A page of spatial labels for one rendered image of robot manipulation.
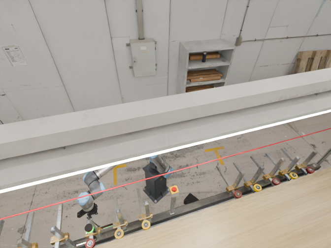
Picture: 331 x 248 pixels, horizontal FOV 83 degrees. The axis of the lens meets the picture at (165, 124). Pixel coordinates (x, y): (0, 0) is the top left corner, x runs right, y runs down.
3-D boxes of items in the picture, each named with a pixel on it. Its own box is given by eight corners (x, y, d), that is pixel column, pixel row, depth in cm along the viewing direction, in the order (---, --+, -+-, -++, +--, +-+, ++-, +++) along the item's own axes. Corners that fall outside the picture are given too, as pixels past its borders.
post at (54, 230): (70, 244, 179) (49, 227, 146) (74, 242, 180) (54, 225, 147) (70, 248, 176) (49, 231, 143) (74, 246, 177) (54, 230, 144)
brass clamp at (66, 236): (53, 238, 163) (50, 236, 159) (69, 232, 166) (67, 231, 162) (52, 246, 158) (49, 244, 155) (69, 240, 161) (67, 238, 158)
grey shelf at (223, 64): (175, 108, 446) (179, 41, 340) (210, 103, 462) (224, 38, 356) (180, 120, 415) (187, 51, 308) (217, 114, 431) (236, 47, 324)
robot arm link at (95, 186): (98, 177, 156) (84, 187, 150) (106, 186, 150) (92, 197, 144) (101, 183, 163) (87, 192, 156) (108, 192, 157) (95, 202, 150)
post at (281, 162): (264, 180, 231) (281, 157, 198) (266, 180, 232) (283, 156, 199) (265, 183, 229) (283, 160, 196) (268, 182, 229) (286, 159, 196)
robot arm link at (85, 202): (91, 196, 143) (79, 205, 138) (95, 203, 152) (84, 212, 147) (85, 188, 148) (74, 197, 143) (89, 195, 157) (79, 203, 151)
